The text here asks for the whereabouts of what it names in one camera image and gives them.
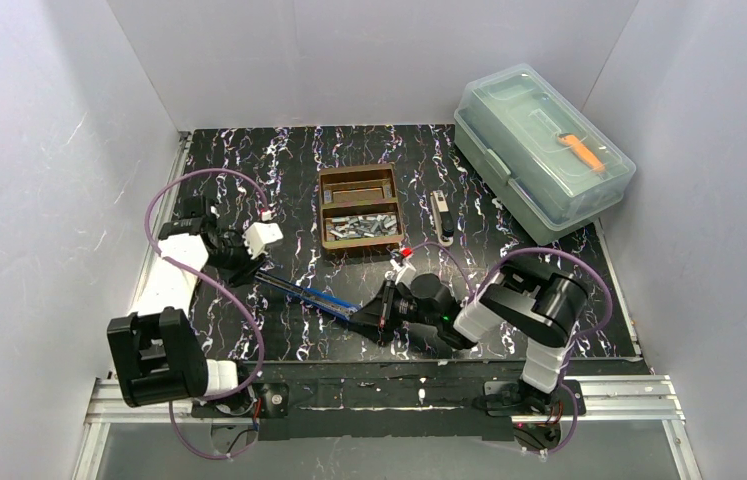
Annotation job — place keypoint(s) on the pile of staple strips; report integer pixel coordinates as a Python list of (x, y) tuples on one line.
[(361, 226)]

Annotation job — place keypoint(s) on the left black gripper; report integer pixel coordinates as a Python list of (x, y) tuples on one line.
[(244, 266)]

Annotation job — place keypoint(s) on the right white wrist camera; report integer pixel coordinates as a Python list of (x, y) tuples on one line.
[(403, 271)]

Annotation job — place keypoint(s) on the clear plastic storage box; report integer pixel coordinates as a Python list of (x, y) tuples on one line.
[(506, 126)]

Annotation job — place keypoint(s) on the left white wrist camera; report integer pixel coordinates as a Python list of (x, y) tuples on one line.
[(259, 237)]

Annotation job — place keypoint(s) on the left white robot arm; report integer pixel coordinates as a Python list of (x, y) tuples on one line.
[(156, 354)]

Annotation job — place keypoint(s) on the black marbled mat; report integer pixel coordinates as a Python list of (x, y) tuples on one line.
[(286, 161)]

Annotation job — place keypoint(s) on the brown wooden tray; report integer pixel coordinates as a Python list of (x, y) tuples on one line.
[(358, 190)]

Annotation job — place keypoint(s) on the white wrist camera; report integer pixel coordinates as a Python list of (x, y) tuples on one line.
[(259, 237), (403, 271)]

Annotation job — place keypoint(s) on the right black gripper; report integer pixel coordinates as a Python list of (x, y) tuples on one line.
[(382, 310)]

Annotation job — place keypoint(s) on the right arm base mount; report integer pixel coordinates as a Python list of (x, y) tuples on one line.
[(543, 422)]

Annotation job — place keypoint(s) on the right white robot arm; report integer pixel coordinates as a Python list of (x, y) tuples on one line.
[(539, 300)]

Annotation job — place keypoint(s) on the orange handled tool in box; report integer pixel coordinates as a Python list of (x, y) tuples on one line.
[(581, 151)]

